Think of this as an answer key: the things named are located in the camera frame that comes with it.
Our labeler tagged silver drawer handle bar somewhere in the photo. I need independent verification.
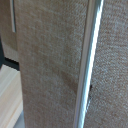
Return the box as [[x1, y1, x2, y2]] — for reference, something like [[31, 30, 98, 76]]
[[10, 0, 17, 34], [72, 0, 105, 128]]

